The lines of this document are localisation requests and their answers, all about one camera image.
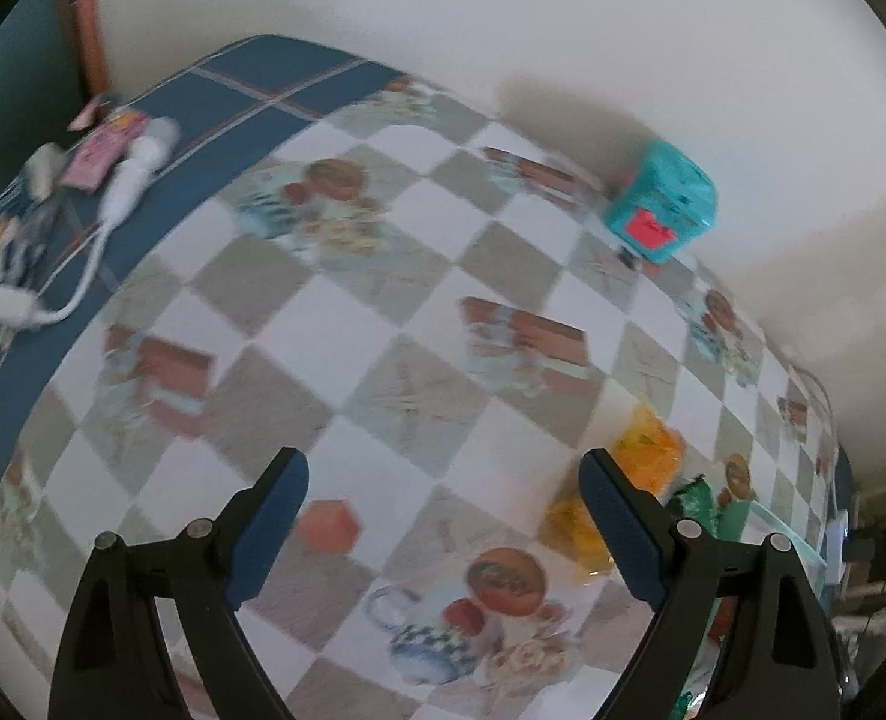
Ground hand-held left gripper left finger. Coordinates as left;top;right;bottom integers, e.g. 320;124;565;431
47;447;310;720

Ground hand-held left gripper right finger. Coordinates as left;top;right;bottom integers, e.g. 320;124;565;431
578;448;841;720

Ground yellow orange snack packet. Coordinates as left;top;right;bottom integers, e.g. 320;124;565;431
540;405;687;578

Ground dark green snack packet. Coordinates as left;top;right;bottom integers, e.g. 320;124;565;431
663;474;751;541

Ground checkered printed tablecloth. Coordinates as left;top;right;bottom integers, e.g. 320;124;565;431
0;34;841;720

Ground teal toy box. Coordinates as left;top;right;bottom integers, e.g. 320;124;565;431
603;139;717;265

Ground white handheld device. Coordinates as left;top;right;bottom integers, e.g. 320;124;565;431
101;116;181;230

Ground crumpled blue white wrappers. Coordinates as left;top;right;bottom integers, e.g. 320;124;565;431
0;142;69;301

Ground small pink carton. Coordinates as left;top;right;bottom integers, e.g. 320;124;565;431
60;111;151;188

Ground dark blue cabinet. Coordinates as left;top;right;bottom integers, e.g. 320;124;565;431
0;0;84;196

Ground reddish brown plank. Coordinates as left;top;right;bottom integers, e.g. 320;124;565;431
68;0;114;95

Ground white power cable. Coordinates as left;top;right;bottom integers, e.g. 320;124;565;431
788;366;837;421

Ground white plug with cable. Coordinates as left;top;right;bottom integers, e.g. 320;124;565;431
0;221;114;331

